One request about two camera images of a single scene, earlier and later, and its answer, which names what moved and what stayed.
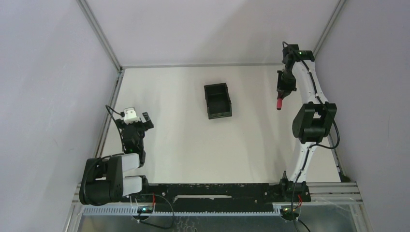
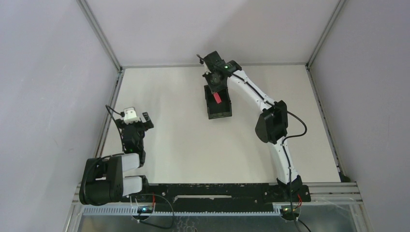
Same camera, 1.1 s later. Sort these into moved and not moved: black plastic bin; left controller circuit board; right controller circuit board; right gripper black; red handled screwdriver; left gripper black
Moved: right gripper black; red handled screwdriver
Not moved: black plastic bin; right controller circuit board; left gripper black; left controller circuit board
